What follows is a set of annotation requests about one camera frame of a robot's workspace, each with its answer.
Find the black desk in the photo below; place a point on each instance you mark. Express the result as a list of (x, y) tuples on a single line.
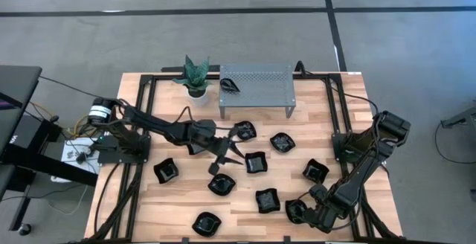
[(18, 84)]

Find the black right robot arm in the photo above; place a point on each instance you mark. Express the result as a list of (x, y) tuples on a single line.
[(366, 164)]

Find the grey stand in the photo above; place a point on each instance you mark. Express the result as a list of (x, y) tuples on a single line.
[(461, 118)]

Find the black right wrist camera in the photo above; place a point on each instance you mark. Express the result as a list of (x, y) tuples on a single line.
[(317, 190)]

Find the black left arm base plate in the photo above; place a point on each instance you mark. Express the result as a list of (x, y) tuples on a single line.
[(108, 156)]

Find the black square mini plate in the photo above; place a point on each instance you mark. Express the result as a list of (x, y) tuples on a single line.
[(166, 170), (315, 170), (193, 150), (256, 162), (267, 200)]

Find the black table edge clamp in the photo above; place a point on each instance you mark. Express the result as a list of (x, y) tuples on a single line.
[(184, 241), (286, 240)]

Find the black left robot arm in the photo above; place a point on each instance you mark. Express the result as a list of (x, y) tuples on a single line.
[(156, 125)]

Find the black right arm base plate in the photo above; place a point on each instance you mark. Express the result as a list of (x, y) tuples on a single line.
[(376, 154)]

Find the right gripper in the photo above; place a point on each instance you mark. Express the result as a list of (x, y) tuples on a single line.
[(321, 214)]

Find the snake plant in white pot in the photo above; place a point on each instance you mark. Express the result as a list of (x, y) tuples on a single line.
[(202, 100)]

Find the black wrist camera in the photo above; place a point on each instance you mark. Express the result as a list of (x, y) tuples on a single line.
[(317, 190), (213, 169)]

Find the white power strip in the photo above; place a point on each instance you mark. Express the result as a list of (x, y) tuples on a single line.
[(70, 151)]

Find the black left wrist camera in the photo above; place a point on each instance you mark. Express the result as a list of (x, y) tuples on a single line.
[(213, 169)]

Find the grey perforated metal shelf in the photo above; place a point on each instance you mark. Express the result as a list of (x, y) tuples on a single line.
[(267, 88)]

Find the black leaf-shaped mini plate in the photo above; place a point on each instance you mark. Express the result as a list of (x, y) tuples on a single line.
[(247, 130), (221, 184), (206, 224), (282, 142), (294, 208)]

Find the black aluminium table frame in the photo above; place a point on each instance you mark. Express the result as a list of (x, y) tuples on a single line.
[(145, 78)]

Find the black flat bar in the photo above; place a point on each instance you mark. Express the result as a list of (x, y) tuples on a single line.
[(171, 69)]

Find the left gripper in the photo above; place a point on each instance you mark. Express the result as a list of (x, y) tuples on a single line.
[(208, 136)]

